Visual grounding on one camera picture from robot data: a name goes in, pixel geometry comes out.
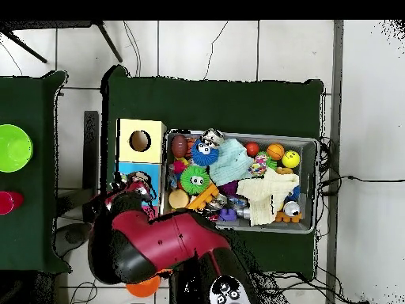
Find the small red-orange ball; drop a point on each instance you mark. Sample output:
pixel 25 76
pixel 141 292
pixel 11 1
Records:
pixel 252 149

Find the crushed silver drink can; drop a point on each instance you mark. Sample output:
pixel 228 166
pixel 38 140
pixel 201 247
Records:
pixel 212 137

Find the wooden box with three holes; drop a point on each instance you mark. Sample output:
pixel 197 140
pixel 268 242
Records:
pixel 156 155

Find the green spiky toy with eyes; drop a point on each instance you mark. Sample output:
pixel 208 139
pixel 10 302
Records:
pixel 194 173

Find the orange toy basketball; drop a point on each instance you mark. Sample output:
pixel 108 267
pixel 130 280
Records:
pixel 275 151

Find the cream cloth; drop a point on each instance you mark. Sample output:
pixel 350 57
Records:
pixel 262 196

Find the light blue cloth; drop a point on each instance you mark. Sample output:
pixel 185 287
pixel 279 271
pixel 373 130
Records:
pixel 231 164

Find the orange plastic cup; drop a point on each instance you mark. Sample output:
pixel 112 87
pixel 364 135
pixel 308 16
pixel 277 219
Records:
pixel 144 288

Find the black flat stand bar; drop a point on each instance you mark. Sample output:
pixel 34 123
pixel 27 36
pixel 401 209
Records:
pixel 91 142

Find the orange toothed toy block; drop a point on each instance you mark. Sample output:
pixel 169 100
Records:
pixel 205 194

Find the brown toy football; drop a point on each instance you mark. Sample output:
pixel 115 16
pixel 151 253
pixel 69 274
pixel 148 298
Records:
pixel 179 146

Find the grey round stand base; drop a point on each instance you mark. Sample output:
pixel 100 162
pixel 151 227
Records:
pixel 71 236

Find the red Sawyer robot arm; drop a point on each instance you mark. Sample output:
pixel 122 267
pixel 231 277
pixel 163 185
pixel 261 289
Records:
pixel 164 240

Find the blue spiky toy with eyes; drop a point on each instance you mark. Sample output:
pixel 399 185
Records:
pixel 204 156

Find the lime green plastic bowl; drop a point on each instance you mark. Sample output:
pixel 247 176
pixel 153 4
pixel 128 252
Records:
pixel 14 148

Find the yellow smiley ball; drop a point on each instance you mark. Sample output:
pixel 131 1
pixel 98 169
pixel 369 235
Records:
pixel 290 159

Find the pink-red plastic cup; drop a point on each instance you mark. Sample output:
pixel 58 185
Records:
pixel 15 201

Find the dark green table cloth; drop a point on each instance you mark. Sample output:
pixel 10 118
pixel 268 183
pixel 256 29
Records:
pixel 31 95
pixel 221 107

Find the black tripod stand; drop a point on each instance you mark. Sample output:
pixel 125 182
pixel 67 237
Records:
pixel 109 42

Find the clear mesh bin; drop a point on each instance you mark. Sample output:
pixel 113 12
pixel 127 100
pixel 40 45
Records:
pixel 306 196

